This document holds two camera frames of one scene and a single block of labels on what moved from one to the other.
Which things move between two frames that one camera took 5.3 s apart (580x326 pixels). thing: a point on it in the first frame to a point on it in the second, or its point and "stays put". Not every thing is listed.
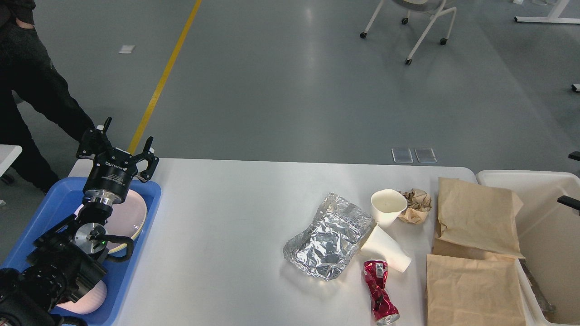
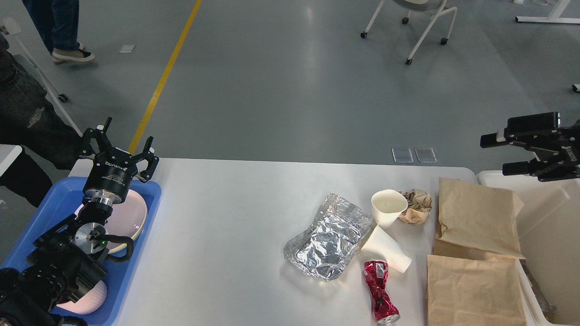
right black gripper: (569, 201) to (542, 134)
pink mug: (89, 302) stays put
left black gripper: (113, 169) stays put
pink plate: (128, 219) stays put
